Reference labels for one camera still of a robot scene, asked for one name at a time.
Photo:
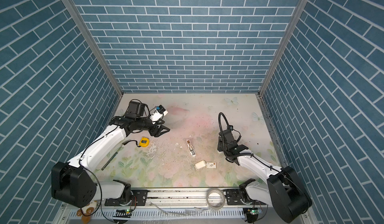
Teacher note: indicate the yellow tape measure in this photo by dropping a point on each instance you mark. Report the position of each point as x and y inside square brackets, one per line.
[144, 142]

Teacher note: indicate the clear tape roll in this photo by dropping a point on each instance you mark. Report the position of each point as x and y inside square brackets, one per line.
[215, 199]

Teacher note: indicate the white staple box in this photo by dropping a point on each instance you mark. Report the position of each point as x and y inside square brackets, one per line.
[200, 165]

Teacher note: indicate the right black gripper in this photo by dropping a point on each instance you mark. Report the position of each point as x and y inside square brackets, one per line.
[219, 145]

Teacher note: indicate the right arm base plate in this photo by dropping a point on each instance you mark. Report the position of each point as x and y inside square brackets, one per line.
[237, 197]

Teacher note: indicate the white staple box sleeve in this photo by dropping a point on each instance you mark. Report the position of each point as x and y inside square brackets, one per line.
[211, 165]

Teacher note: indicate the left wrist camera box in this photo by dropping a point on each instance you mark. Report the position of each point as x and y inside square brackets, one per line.
[158, 114]

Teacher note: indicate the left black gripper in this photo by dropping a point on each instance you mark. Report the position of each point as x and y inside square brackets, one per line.
[157, 133]

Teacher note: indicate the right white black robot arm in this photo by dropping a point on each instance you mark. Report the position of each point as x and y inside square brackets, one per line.
[281, 188]

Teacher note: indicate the black thin rod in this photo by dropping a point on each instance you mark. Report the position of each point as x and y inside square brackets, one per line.
[111, 159]

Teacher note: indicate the white slotted cable duct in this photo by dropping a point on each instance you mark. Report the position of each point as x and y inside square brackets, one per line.
[170, 214]

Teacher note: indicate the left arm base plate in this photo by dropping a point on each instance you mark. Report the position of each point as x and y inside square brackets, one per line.
[135, 198]

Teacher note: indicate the aluminium front rail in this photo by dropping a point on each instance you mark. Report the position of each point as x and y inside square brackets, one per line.
[181, 197]

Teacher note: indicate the plush panda toy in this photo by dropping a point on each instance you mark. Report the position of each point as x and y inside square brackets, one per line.
[86, 212]

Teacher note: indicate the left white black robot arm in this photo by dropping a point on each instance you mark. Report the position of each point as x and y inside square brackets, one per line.
[72, 182]

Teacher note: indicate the pink stapler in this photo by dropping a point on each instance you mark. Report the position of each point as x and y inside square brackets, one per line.
[191, 148]

